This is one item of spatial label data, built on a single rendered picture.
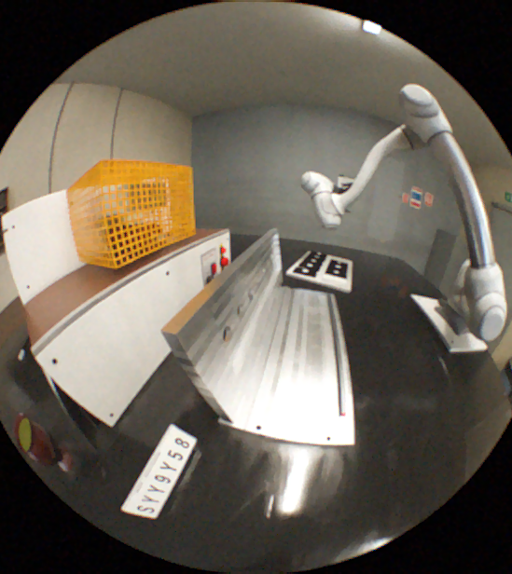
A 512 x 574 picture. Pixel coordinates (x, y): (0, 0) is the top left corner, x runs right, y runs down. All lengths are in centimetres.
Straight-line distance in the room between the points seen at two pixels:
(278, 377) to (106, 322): 29
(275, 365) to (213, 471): 21
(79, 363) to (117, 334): 7
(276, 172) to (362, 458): 264
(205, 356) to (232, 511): 23
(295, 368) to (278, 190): 240
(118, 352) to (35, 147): 188
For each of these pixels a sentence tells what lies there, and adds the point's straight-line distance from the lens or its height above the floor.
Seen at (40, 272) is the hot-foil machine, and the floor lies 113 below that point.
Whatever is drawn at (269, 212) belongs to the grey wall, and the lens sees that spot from 256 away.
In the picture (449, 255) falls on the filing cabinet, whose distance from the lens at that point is 304.
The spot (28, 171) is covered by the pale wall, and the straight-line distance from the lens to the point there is 191.
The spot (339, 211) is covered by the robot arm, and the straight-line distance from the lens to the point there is 76.
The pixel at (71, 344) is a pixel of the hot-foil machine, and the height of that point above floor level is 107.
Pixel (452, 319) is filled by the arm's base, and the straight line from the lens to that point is 83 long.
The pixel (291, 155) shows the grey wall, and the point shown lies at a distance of 261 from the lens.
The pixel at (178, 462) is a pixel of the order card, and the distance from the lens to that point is 28.
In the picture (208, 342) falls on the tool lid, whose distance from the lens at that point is 15.
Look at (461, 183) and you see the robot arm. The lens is 60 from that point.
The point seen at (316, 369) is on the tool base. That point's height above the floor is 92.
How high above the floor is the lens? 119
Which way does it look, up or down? 29 degrees down
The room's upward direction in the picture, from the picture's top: 2 degrees clockwise
